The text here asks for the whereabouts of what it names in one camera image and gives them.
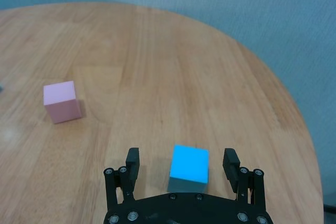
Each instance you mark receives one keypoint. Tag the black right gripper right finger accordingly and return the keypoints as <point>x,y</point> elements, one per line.
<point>232,174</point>

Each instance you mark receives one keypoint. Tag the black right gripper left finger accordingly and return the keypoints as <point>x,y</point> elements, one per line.
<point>131,174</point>

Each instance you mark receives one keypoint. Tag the blue cube block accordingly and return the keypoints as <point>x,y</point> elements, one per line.
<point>189,166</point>

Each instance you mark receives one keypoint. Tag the pink cube block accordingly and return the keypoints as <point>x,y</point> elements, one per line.
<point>61,103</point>

